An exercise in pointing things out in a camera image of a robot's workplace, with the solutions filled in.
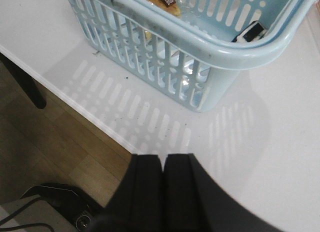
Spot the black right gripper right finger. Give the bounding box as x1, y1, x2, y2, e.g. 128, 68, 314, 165
164, 153, 278, 232

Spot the black cable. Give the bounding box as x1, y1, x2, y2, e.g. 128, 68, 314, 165
0, 197, 53, 232

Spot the light blue plastic basket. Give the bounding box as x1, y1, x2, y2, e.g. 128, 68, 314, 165
68, 0, 316, 112

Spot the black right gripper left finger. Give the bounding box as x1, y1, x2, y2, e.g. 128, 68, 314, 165
92, 154, 162, 232

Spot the black table leg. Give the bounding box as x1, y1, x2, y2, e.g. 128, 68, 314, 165
0, 53, 47, 109

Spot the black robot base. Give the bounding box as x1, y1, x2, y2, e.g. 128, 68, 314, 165
21, 182, 103, 232

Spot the black white tissue pack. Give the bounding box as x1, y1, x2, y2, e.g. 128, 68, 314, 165
232, 20, 267, 44

